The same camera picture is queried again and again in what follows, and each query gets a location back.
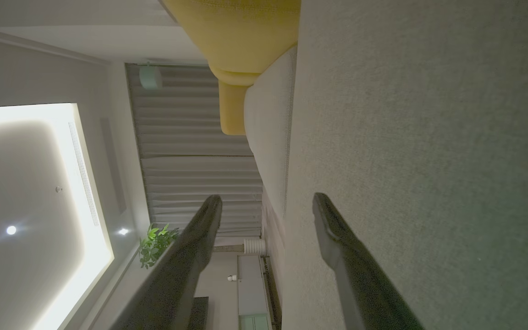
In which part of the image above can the pale green pendant lamp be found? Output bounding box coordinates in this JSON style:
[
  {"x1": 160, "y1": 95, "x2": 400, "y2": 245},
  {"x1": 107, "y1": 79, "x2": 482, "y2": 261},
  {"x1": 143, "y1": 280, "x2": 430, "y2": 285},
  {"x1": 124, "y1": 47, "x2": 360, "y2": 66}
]
[{"x1": 139, "y1": 63, "x2": 163, "y2": 90}]

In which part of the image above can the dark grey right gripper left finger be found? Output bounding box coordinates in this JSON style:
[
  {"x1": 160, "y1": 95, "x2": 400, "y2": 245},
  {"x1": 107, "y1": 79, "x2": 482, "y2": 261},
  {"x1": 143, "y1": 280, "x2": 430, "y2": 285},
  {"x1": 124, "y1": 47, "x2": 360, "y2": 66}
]
[{"x1": 110, "y1": 195, "x2": 223, "y2": 330}]

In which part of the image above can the green potted plant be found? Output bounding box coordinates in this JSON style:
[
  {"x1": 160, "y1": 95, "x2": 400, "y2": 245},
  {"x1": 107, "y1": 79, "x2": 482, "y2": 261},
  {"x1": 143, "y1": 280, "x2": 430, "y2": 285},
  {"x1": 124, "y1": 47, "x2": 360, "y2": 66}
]
[{"x1": 139, "y1": 224, "x2": 180, "y2": 270}]

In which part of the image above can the grey sofa back cushion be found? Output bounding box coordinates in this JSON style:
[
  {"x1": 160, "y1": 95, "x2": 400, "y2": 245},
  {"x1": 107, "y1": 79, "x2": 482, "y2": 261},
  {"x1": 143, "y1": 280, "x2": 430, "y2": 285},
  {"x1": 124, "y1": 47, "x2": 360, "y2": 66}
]
[{"x1": 244, "y1": 46, "x2": 297, "y2": 317}]

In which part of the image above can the white ribbed lamp shade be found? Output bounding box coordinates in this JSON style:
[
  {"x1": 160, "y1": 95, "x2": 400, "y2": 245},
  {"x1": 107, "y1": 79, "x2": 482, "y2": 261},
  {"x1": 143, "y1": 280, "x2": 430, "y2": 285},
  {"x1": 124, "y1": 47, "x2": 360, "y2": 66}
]
[{"x1": 244, "y1": 238, "x2": 267, "y2": 256}]

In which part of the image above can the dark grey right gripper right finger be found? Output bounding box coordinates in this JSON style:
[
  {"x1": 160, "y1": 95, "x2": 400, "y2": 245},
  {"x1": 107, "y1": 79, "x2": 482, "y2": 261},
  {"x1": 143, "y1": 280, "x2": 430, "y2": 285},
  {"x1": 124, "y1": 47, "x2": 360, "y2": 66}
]
[{"x1": 312, "y1": 192, "x2": 425, "y2": 330}]

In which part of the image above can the grey fabric sofa seat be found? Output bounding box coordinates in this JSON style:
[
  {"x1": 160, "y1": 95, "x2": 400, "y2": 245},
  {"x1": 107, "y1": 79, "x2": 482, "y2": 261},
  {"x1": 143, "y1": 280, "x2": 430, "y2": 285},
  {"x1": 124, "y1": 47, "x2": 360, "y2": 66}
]
[{"x1": 281, "y1": 0, "x2": 528, "y2": 330}]

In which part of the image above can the grey pleated curtain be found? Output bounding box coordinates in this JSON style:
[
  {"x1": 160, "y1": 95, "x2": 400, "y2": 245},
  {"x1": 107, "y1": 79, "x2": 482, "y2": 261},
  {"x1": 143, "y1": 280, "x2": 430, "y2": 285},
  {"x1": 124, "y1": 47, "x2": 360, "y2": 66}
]
[{"x1": 126, "y1": 64, "x2": 264, "y2": 239}]

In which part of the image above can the yellow sofa cushion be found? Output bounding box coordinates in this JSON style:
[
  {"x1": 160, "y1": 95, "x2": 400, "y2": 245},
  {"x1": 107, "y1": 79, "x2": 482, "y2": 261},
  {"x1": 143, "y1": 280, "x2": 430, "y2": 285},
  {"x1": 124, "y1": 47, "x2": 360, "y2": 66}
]
[{"x1": 161, "y1": 0, "x2": 301, "y2": 136}]

